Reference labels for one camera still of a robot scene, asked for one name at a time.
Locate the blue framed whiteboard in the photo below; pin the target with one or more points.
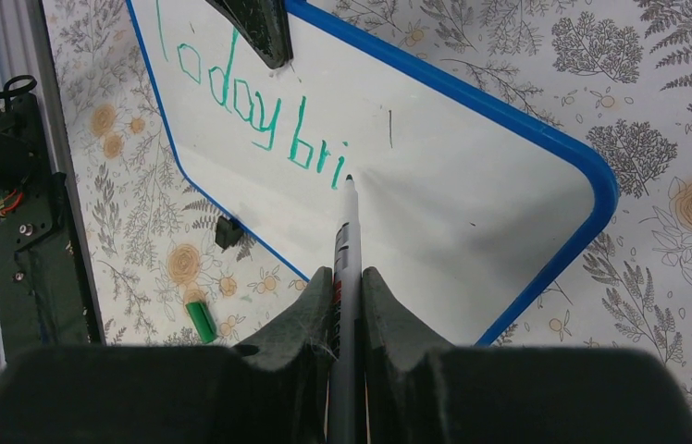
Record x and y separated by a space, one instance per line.
469 208

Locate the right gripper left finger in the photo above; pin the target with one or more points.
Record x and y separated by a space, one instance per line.
268 388

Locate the green marker cap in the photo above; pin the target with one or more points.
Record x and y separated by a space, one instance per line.
202 320

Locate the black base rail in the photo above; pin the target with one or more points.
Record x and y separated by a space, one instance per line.
45 294

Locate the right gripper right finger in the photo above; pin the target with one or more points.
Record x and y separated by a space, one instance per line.
423 389

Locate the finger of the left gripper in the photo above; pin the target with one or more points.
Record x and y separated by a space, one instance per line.
263 24

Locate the white marker pen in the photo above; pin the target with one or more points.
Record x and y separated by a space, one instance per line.
346 397

